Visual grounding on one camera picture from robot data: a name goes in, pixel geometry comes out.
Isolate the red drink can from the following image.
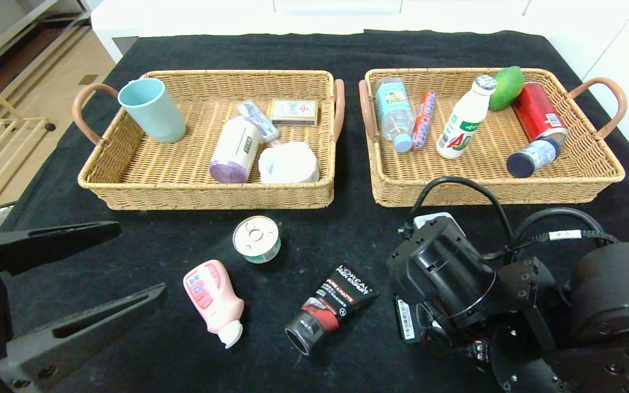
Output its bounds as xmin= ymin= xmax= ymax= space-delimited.
xmin=512 ymin=82 xmax=568 ymax=145

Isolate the orange sausage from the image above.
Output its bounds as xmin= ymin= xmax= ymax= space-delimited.
xmin=412 ymin=90 xmax=436 ymax=151

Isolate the jar with dark blue cap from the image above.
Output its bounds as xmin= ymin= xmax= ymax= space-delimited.
xmin=506 ymin=138 xmax=561 ymax=178

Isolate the white milk drink bottle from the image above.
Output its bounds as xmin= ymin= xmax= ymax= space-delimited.
xmin=437 ymin=75 xmax=497 ymax=159

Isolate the white tape roll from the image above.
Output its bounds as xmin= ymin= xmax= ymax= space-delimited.
xmin=258 ymin=141 xmax=321 ymax=184

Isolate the black table cloth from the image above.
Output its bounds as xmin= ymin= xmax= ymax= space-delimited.
xmin=0 ymin=30 xmax=629 ymax=393

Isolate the small printed card box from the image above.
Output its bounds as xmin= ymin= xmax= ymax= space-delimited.
xmin=270 ymin=99 xmax=319 ymax=126

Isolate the green mango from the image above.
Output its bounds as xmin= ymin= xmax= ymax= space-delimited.
xmin=488 ymin=66 xmax=526 ymax=111

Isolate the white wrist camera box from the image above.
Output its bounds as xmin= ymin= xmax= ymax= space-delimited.
xmin=414 ymin=212 xmax=465 ymax=238

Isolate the pink bottle with white cap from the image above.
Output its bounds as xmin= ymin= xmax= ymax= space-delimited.
xmin=183 ymin=260 xmax=245 ymax=349

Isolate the black cosmetic tube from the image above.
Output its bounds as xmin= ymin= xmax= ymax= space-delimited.
xmin=284 ymin=264 xmax=381 ymax=356

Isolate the water bottle with blue label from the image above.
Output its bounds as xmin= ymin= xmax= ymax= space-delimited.
xmin=375 ymin=77 xmax=416 ymax=153

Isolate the clear plastic wrapped pack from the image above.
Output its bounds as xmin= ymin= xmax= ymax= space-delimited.
xmin=237 ymin=99 xmax=280 ymax=144

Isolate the plain black cable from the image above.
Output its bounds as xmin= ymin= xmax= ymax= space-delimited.
xmin=408 ymin=176 xmax=513 ymax=257

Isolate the wicker basket with teal cup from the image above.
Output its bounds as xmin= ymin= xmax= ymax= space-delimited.
xmin=72 ymin=69 xmax=346 ymax=211

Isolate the teal plastic cup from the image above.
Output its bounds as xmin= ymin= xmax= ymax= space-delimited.
xmin=117 ymin=78 xmax=186 ymax=144

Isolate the wicker basket with food items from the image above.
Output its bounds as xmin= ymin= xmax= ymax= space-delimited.
xmin=359 ymin=67 xmax=628 ymax=207

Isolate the tin can with green label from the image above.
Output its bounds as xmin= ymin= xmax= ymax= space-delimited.
xmin=232 ymin=216 xmax=282 ymax=264

